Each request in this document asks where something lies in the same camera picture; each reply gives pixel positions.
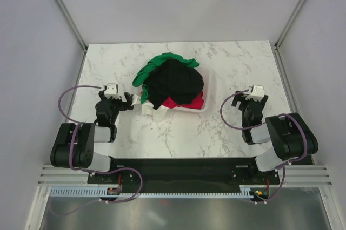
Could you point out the red pink t-shirt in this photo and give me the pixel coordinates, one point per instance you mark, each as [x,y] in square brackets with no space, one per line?
[197,103]

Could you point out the right aluminium frame post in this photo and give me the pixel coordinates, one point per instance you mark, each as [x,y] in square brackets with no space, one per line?
[296,11]

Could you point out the aluminium frame post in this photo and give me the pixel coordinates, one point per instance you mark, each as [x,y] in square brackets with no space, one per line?
[68,18]
[296,11]

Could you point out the black t-shirt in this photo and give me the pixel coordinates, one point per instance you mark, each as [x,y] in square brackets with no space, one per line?
[173,79]

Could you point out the green t-shirt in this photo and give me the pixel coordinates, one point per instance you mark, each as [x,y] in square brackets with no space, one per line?
[157,61]

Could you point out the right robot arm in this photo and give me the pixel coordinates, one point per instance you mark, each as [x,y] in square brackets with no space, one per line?
[290,137]

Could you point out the left aluminium frame post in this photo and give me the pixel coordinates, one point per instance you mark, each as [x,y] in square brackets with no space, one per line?
[68,18]

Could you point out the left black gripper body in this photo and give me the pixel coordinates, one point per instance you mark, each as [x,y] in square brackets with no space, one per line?
[115,105]

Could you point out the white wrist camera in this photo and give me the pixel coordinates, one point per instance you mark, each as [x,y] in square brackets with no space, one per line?
[111,90]
[255,92]

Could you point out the white plastic basket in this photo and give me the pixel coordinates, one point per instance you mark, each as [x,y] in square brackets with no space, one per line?
[207,75]

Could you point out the aluminium front rail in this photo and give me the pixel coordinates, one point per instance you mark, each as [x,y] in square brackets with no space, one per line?
[234,175]

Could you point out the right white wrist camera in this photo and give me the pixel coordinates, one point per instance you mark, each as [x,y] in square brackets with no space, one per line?
[255,92]

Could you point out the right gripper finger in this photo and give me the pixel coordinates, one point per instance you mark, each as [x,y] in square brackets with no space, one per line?
[238,97]
[264,99]

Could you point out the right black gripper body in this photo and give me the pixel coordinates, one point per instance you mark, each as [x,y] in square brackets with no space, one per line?
[242,106]

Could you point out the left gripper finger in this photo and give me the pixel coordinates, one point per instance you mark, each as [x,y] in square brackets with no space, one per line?
[101,95]
[127,104]

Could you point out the white t-shirt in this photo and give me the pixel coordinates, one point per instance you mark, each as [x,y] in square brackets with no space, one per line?
[147,108]

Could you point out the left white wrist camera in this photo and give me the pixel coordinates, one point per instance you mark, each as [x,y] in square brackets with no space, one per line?
[111,90]

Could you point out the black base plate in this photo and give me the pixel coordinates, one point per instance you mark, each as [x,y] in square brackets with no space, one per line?
[134,164]

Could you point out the white slotted cable duct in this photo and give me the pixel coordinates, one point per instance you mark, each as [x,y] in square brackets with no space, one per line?
[107,192]

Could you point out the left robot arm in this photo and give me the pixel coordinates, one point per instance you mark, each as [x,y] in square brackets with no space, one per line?
[74,145]

